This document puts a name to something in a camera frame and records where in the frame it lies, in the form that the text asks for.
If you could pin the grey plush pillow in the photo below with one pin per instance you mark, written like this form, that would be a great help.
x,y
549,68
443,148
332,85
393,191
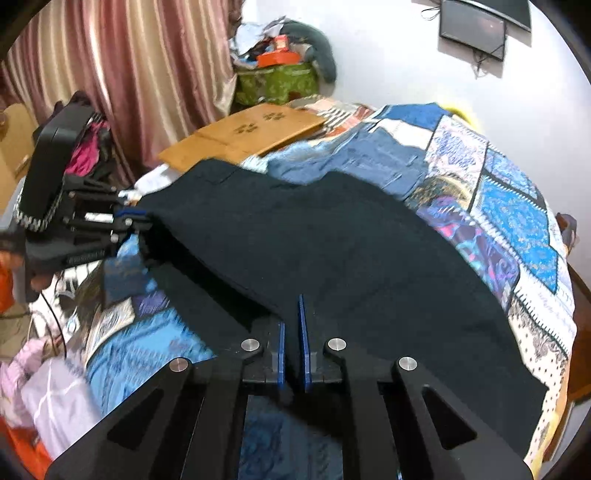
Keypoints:
x,y
321,50

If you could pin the striped pink curtain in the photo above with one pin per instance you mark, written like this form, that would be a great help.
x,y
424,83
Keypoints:
x,y
138,69

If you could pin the brown cardboard carton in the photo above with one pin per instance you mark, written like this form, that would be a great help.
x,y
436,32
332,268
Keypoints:
x,y
16,147

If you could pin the person's left hand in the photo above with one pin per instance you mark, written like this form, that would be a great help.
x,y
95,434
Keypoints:
x,y
40,281

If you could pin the brown wooden furniture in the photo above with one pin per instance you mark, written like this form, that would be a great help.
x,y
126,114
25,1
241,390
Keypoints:
x,y
579,369

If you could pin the black wall monitor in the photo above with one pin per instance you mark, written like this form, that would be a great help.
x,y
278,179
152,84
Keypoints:
x,y
475,27

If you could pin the blue patchwork blanket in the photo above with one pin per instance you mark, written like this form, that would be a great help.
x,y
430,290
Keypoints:
x,y
508,207

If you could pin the pale lilac cloth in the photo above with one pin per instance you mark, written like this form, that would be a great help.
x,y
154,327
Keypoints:
x,y
51,397

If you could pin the grey cloth bag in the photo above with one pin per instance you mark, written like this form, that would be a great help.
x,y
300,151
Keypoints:
x,y
567,230

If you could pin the green patterned bag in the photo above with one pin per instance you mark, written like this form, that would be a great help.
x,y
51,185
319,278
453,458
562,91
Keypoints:
x,y
277,85

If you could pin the flat brown cardboard box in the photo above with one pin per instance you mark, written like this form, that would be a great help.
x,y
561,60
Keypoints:
x,y
249,131

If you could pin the blue jeans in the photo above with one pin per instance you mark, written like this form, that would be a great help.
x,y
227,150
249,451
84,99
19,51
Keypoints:
x,y
360,157

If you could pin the white cloth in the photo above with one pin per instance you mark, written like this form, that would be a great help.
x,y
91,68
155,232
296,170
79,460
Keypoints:
x,y
154,180

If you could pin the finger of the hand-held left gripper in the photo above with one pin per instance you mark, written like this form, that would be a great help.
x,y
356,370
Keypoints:
x,y
131,213
131,228

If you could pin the magenta clothes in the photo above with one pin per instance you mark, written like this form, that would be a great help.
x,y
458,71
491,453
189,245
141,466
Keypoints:
x,y
87,147

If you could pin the small red box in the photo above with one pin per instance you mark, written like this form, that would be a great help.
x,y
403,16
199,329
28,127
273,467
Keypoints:
x,y
280,44

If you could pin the black pants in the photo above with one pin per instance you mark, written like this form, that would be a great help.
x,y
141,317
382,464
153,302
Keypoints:
x,y
323,240

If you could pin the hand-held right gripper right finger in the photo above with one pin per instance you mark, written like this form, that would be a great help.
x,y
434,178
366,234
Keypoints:
x,y
305,350

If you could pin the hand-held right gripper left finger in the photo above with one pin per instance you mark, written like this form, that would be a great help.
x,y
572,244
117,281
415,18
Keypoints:
x,y
280,355

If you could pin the orange box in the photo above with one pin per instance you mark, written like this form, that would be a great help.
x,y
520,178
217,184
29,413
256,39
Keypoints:
x,y
277,59

